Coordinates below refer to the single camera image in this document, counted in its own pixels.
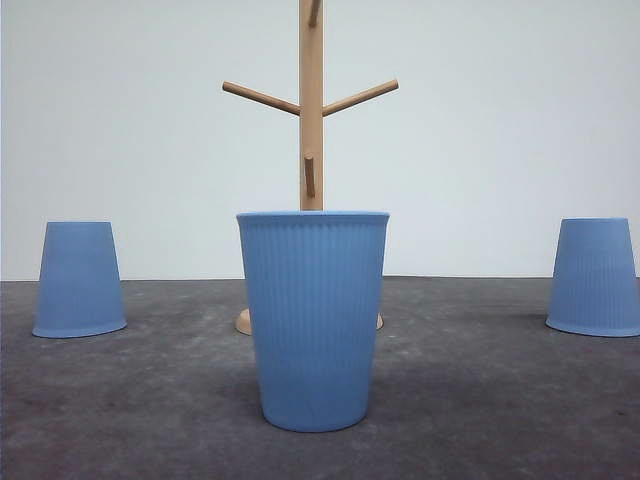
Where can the blue ribbed cup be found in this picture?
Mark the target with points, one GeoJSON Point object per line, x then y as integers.
{"type": "Point", "coordinates": [595, 285]}
{"type": "Point", "coordinates": [80, 286]}
{"type": "Point", "coordinates": [315, 280]}

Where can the wooden mug tree stand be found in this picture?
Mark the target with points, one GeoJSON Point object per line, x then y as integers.
{"type": "Point", "coordinates": [312, 111]}

